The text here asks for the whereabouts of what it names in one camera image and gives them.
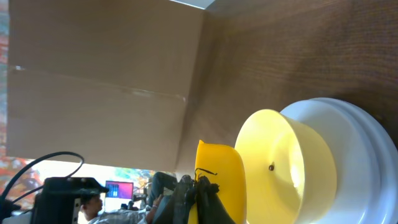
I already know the yellow plastic bowl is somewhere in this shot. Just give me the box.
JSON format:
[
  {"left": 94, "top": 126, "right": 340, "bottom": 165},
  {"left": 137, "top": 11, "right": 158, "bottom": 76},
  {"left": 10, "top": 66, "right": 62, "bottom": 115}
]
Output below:
[{"left": 234, "top": 109, "right": 337, "bottom": 223}]

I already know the white digital kitchen scale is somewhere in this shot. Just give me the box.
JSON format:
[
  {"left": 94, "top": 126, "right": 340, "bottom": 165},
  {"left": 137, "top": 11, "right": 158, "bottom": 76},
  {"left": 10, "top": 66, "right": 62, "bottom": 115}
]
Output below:
[{"left": 281, "top": 98, "right": 397, "bottom": 224}]

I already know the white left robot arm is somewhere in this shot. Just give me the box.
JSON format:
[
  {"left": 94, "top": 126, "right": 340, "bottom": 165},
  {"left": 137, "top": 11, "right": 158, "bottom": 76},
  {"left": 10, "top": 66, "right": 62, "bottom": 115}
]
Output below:
[{"left": 1, "top": 177, "right": 109, "bottom": 224}]

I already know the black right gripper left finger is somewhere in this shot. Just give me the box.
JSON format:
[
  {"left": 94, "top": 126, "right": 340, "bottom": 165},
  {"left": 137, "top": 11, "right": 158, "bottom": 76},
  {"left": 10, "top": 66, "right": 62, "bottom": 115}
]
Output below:
[{"left": 151, "top": 174, "right": 193, "bottom": 224}]

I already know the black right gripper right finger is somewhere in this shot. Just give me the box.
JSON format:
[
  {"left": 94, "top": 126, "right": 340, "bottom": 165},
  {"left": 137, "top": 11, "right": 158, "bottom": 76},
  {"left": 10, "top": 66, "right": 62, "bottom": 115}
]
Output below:
[{"left": 197, "top": 176, "right": 235, "bottom": 224}]

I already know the background computer monitor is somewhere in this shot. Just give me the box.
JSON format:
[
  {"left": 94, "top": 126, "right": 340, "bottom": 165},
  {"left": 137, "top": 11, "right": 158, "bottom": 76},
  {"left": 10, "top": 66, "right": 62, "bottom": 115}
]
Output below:
[{"left": 105, "top": 180, "right": 134, "bottom": 200}]

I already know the brown cardboard box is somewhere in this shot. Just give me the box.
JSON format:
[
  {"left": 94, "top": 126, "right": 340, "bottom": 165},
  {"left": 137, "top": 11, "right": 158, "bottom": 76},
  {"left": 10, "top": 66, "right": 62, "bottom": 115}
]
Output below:
[{"left": 6, "top": 0, "right": 204, "bottom": 171}]

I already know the yellow plastic measuring scoop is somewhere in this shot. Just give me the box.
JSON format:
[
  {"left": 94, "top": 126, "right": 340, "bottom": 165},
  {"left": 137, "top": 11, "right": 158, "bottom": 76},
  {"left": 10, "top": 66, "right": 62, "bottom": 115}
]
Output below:
[{"left": 187, "top": 141, "right": 246, "bottom": 224}]

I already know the seated person in background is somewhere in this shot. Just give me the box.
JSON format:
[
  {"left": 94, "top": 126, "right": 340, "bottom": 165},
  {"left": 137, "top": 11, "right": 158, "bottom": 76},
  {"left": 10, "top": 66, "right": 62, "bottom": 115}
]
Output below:
[{"left": 80, "top": 171, "right": 178, "bottom": 224}]

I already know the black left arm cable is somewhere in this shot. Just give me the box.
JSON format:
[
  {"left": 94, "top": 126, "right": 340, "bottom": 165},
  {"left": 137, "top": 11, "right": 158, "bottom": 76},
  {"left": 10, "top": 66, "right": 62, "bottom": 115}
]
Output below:
[{"left": 0, "top": 151, "right": 85, "bottom": 206}]

